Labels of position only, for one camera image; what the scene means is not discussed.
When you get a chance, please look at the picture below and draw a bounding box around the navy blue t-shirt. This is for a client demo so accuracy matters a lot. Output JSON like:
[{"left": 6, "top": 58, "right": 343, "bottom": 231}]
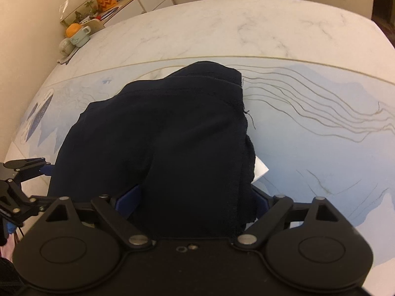
[{"left": 48, "top": 61, "right": 257, "bottom": 237}]

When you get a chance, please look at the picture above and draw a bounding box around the blue gloved left hand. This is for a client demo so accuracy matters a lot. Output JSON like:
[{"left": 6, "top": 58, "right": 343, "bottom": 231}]
[{"left": 5, "top": 220, "right": 17, "bottom": 235}]

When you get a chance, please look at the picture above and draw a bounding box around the pale green mug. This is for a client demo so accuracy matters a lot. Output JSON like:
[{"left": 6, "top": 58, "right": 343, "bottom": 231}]
[{"left": 69, "top": 26, "right": 91, "bottom": 47}]

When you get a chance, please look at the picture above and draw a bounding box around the orange fruit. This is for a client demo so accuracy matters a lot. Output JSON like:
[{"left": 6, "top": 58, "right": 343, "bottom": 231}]
[{"left": 66, "top": 23, "right": 82, "bottom": 38}]

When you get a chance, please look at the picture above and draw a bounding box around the white drawer cabinet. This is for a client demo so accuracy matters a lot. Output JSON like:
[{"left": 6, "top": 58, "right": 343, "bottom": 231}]
[{"left": 100, "top": 0, "right": 175, "bottom": 26}]

